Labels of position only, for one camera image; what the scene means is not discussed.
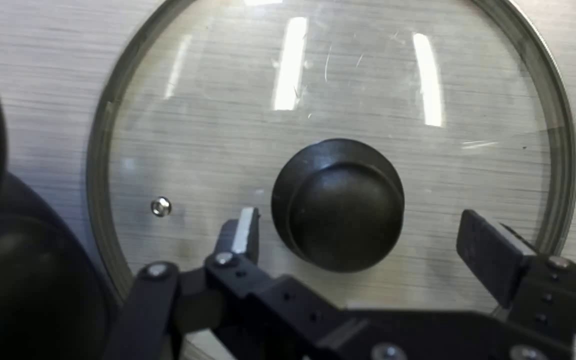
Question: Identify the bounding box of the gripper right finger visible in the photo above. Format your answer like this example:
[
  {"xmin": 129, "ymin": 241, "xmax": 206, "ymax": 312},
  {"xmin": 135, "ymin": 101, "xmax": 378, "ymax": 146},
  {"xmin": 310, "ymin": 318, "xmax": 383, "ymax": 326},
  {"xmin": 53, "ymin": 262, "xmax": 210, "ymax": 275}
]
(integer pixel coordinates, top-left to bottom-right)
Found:
[{"xmin": 456, "ymin": 209, "xmax": 576, "ymax": 360}]

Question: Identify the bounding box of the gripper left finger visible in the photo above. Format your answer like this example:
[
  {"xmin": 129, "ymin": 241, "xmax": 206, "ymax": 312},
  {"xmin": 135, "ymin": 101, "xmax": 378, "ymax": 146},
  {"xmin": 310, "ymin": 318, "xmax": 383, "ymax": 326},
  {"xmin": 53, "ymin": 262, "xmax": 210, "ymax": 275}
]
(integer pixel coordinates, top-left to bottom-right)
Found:
[{"xmin": 102, "ymin": 207, "xmax": 356, "ymax": 360}]

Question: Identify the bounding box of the glass lid with black knob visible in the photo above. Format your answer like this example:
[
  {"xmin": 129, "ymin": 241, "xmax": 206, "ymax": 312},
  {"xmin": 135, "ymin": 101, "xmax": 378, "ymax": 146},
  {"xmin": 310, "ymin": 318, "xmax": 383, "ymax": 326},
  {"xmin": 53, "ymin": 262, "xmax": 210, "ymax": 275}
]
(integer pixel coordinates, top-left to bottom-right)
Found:
[{"xmin": 85, "ymin": 0, "xmax": 576, "ymax": 360}]

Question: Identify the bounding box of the black pot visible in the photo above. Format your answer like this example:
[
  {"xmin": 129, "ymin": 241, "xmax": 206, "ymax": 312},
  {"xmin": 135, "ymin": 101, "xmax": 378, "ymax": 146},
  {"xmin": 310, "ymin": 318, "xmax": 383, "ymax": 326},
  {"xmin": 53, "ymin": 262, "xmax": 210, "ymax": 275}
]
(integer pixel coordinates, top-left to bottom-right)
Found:
[{"xmin": 0, "ymin": 40, "xmax": 115, "ymax": 360}]

